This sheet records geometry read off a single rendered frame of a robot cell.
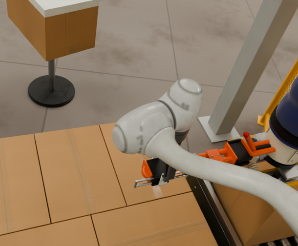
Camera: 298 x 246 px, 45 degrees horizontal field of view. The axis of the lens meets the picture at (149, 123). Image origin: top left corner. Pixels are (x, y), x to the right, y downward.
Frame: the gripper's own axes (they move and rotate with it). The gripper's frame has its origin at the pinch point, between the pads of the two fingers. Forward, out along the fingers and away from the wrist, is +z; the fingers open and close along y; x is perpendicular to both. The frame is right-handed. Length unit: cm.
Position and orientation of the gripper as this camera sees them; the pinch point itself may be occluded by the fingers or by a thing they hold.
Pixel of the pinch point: (159, 170)
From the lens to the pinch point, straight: 129.7
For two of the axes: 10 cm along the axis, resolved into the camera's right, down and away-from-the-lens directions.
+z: -1.9, 6.7, 7.2
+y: -3.4, -7.3, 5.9
